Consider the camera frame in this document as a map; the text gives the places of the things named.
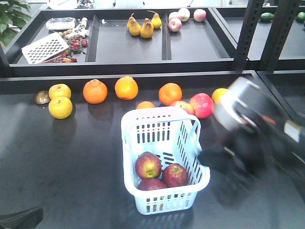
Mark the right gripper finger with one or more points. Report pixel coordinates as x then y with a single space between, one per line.
233 187
221 159

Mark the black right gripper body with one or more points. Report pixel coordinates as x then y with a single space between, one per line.
249 146

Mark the light blue plastic basket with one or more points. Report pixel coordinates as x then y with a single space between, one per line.
173 136

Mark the dark red apple edge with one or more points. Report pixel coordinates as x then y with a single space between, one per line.
151 184

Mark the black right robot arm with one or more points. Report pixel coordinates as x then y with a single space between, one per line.
282 149

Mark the small orange behind basket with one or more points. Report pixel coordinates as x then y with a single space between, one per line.
145 104

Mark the pink red apple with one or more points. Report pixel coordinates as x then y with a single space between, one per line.
202 104
187 107

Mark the yellow apple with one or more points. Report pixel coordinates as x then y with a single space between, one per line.
60 107
218 94
59 90

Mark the pink red apple left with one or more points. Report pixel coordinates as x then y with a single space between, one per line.
187 107

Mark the orange far left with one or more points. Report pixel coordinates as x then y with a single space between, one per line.
169 93

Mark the avocados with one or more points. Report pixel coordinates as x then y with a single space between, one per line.
266 17

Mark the bumpy orange left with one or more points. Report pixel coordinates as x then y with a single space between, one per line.
95 91

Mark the pink peaches back tray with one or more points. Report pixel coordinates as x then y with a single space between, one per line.
177 18

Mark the brown pears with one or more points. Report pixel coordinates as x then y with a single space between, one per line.
146 30

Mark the yellow apple lower left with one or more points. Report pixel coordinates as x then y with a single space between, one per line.
60 107

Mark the black wooden produce stand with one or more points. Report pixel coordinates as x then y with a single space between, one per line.
72 168

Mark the yellow apple upper left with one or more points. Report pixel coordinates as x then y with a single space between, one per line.
59 90

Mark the red cherry tomatoes pile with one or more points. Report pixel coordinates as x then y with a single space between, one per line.
76 42

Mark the brown half shell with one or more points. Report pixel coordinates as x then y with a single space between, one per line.
42 97

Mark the white electronic scale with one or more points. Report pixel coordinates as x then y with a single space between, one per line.
61 23

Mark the white grater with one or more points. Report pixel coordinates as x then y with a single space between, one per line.
44 48

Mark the green potted plant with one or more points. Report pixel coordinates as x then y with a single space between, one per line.
12 13

